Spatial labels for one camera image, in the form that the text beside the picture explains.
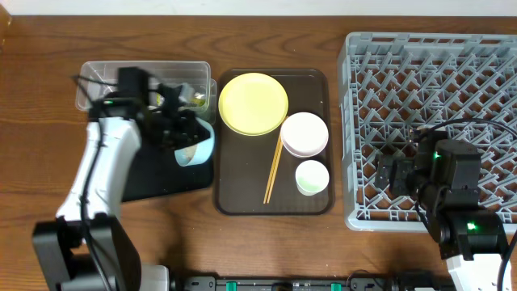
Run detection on light blue bowl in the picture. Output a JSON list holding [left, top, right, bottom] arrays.
[[174, 117, 215, 167]]

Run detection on black plastic waste tray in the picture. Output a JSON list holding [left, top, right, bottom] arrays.
[[122, 136, 214, 202]]

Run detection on clear plastic waste bin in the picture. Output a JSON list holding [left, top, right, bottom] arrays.
[[80, 61, 217, 124]]

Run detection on yellow round plate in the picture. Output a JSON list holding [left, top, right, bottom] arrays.
[[218, 73, 289, 136]]

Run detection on green yellow snack wrapper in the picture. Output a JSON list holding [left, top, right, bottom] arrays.
[[190, 94, 206, 108]]

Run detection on dark brown serving tray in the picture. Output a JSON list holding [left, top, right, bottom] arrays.
[[214, 69, 335, 216]]

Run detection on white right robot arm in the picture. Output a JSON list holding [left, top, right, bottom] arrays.
[[374, 129, 516, 290]]

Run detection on white cup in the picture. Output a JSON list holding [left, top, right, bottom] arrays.
[[295, 160, 330, 196]]

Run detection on pink bowl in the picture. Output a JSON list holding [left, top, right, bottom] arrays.
[[280, 112, 330, 158]]

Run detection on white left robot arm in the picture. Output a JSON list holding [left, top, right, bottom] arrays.
[[32, 67, 210, 290]]

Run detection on grey dishwasher rack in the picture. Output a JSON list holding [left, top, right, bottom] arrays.
[[338, 32, 516, 234]]

